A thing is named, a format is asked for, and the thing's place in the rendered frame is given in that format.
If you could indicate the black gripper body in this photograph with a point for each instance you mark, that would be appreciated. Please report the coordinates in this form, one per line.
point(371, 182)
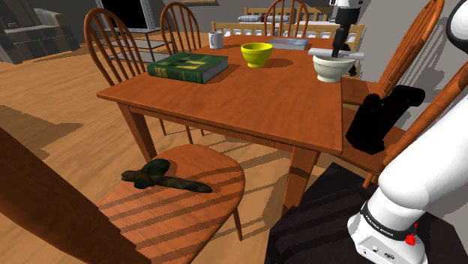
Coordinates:
point(347, 16)

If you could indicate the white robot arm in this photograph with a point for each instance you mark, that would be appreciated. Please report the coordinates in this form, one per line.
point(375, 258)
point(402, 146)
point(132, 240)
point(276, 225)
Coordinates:
point(420, 164)

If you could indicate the white pestle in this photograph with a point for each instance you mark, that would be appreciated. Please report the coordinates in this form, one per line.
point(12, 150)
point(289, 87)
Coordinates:
point(321, 52)

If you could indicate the white mortar bowl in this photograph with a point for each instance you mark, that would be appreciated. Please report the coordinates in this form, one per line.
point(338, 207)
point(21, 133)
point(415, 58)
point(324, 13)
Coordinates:
point(331, 69)

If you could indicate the blue-grey flat book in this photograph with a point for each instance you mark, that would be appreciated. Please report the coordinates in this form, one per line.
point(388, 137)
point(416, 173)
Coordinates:
point(289, 44)

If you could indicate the brown wooden spindle chair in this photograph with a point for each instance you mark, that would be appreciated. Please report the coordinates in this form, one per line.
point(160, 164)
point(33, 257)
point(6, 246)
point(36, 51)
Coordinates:
point(87, 36)
point(266, 20)
point(163, 22)
point(369, 161)
point(175, 219)
point(409, 47)

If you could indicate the yellow bowl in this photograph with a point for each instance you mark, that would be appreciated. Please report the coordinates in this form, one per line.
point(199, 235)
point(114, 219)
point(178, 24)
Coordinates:
point(256, 55)

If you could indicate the black bag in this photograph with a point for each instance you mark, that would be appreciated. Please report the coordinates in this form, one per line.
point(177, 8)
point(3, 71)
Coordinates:
point(373, 120)

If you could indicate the light wooden bed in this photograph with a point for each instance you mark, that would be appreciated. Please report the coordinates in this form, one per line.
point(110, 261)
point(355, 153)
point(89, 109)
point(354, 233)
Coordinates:
point(237, 26)

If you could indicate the brown wooden table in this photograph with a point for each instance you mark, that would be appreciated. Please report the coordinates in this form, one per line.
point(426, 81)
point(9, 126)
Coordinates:
point(256, 98)

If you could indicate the white mug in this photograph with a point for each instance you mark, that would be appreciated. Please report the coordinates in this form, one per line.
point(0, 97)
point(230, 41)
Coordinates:
point(215, 41)

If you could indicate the green hardcover book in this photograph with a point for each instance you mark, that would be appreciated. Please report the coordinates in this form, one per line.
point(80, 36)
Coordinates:
point(182, 66)

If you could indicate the dark robot stand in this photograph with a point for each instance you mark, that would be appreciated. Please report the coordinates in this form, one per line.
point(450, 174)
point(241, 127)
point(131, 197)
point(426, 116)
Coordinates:
point(321, 219)

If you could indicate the black television on stand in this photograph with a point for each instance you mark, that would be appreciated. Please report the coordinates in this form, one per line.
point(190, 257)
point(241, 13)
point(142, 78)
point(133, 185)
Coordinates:
point(124, 12)

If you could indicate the dark green camouflage toy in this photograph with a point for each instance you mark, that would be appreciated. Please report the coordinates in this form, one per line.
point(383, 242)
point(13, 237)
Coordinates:
point(157, 177)

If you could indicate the grey sofa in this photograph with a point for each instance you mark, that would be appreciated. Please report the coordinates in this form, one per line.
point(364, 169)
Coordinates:
point(36, 36)

